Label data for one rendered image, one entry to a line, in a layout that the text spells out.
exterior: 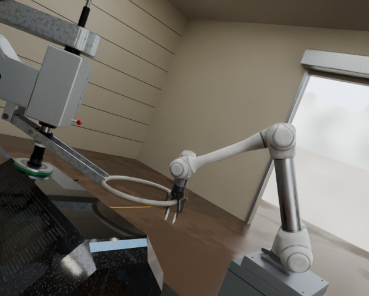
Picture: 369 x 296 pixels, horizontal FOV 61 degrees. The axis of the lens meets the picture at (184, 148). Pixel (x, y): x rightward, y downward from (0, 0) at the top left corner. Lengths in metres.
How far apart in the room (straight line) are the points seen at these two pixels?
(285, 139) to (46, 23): 1.40
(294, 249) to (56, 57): 1.60
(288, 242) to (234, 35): 6.44
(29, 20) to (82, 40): 0.29
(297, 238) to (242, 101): 5.46
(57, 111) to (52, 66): 0.25
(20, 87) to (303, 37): 5.76
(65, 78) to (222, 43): 6.21
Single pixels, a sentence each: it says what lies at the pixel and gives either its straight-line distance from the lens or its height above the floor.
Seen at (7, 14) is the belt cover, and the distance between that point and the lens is 2.07.
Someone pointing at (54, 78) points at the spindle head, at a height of 1.42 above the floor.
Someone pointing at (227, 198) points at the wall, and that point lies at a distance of 6.74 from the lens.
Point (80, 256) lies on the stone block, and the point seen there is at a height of 0.81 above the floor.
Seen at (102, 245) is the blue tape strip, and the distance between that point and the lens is 1.43.
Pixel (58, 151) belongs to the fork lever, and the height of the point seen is 1.03.
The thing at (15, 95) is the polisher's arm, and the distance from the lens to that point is 2.00.
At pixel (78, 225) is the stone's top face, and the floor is 0.87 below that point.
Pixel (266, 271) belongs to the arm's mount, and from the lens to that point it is 1.87.
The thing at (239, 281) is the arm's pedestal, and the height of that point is 0.72.
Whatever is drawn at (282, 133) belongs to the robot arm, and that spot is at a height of 1.57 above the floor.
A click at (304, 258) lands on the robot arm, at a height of 1.04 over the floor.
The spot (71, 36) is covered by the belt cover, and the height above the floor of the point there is 1.67.
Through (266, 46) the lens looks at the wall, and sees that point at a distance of 7.18.
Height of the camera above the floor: 1.46
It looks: 5 degrees down
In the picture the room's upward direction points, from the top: 21 degrees clockwise
